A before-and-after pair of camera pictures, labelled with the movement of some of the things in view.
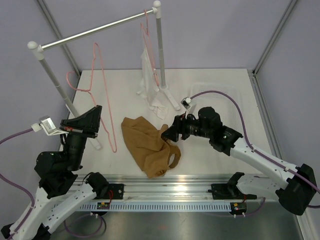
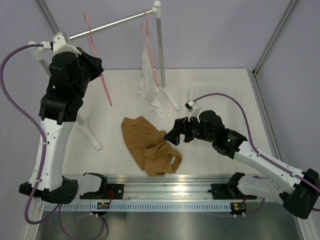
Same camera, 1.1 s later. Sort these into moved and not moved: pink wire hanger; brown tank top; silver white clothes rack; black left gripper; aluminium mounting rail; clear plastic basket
Moved: pink wire hanger; black left gripper
Not moved: clear plastic basket; brown tank top; silver white clothes rack; aluminium mounting rail
